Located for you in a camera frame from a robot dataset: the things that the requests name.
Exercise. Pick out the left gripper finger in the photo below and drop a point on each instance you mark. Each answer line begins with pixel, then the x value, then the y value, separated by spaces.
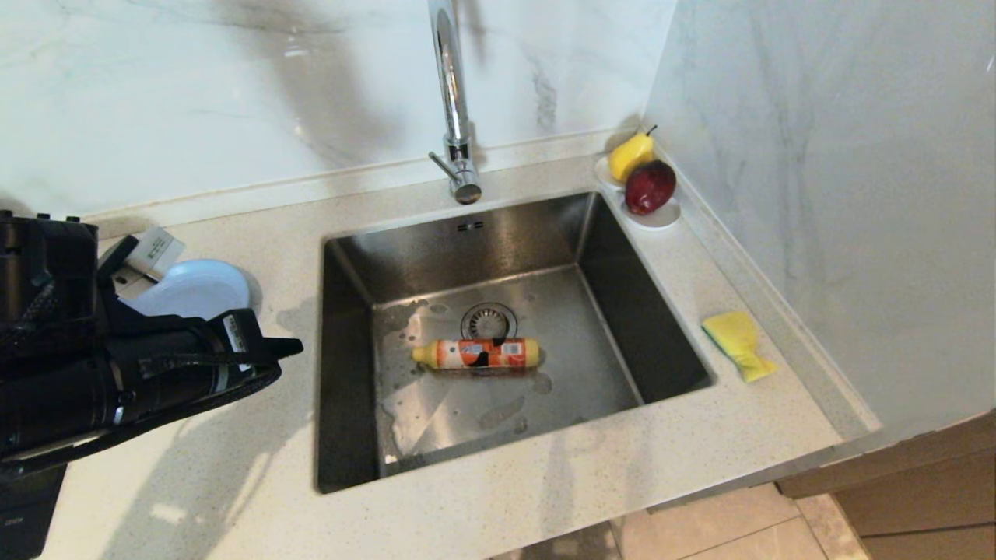
pixel 233 389
pixel 280 348

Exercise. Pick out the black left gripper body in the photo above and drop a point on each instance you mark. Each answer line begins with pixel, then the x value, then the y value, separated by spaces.
pixel 117 381

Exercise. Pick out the blue-grey plate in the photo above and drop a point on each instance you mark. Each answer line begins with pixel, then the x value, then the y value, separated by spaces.
pixel 198 292

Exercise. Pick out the orange dish soap bottle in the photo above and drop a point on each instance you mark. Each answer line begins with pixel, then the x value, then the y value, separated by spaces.
pixel 475 354

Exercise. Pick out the chrome faucet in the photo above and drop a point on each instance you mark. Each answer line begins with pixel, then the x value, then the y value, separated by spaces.
pixel 451 78

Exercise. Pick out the yellow sponge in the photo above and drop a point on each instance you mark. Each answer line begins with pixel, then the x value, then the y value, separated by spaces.
pixel 735 336

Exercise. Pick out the metal sink drain strainer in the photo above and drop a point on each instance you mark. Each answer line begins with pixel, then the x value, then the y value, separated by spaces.
pixel 490 319

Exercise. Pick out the stainless steel sink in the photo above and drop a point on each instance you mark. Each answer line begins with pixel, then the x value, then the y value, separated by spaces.
pixel 622 311

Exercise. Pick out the black induction cooktop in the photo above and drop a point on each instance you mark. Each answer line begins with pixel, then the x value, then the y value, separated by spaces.
pixel 23 513

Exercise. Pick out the yellow pear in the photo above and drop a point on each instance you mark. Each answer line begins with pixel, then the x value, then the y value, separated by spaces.
pixel 629 159

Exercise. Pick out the dark red apple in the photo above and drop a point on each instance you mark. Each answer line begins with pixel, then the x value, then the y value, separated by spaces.
pixel 649 187

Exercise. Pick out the wooden cabinet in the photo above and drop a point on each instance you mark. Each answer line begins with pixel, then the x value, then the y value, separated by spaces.
pixel 918 498

